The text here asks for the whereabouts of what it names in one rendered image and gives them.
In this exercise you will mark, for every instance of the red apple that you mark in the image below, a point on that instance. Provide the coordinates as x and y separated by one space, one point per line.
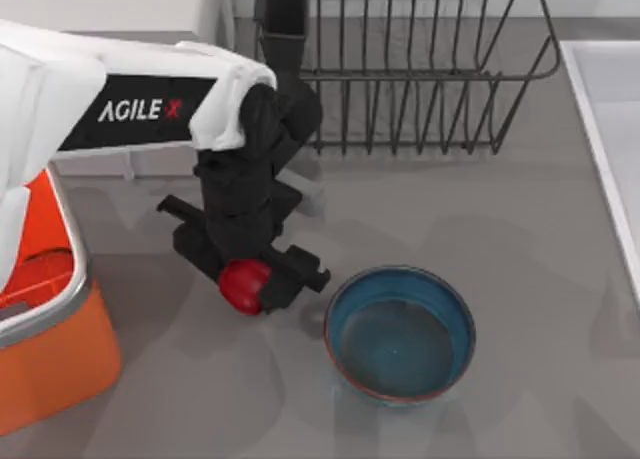
242 285

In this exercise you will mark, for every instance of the blue bowl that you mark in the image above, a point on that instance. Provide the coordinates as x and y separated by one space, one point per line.
400 339

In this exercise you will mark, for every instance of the orange bin with white rim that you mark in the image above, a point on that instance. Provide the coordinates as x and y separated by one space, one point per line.
65 349

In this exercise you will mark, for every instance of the black cutlery holder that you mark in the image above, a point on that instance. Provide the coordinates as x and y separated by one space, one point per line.
282 24

